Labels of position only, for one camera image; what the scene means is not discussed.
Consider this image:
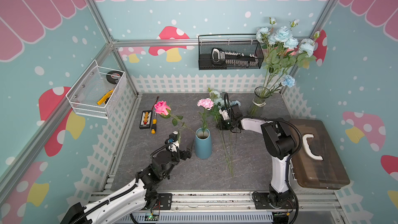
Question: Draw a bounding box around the light blue rose stem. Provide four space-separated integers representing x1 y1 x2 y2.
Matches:
215 98 241 177

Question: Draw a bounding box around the teal ceramic vase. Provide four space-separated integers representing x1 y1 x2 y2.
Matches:
194 128 212 159

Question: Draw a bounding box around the clear glass vase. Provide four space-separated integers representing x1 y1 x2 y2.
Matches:
247 87 271 117

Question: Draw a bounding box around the white blue rose stem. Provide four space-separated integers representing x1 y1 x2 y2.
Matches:
208 88 223 131

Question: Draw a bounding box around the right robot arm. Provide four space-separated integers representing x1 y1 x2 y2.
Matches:
216 105 303 208

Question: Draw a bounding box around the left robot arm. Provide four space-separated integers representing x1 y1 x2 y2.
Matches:
61 131 194 224

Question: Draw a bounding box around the pink carnation stem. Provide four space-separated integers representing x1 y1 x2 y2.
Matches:
197 98 214 139

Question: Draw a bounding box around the yellow black screwdriver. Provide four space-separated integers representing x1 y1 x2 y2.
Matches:
151 112 157 134

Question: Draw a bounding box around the pink rose stem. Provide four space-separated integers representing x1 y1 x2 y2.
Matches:
154 101 195 144

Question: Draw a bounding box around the socket bit set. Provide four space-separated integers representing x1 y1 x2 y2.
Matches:
210 48 259 68

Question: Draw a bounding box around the green circuit board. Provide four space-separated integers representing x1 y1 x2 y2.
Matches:
144 213 160 222

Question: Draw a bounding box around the yellow utility knife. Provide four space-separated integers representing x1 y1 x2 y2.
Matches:
97 89 114 105

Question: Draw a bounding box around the light blue rose bouquet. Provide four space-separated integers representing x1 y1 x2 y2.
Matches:
256 17 321 98

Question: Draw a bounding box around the black tape roll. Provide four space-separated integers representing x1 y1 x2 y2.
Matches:
106 71 123 85

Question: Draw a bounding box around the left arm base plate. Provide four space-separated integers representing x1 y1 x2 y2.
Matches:
152 193 173 210

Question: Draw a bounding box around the black wire mesh basket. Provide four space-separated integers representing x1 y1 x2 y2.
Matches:
198 34 264 70

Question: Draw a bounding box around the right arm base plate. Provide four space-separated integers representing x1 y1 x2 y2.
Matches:
251 191 297 211

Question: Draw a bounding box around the white wire mesh basket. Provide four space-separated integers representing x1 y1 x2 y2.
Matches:
66 60 127 119

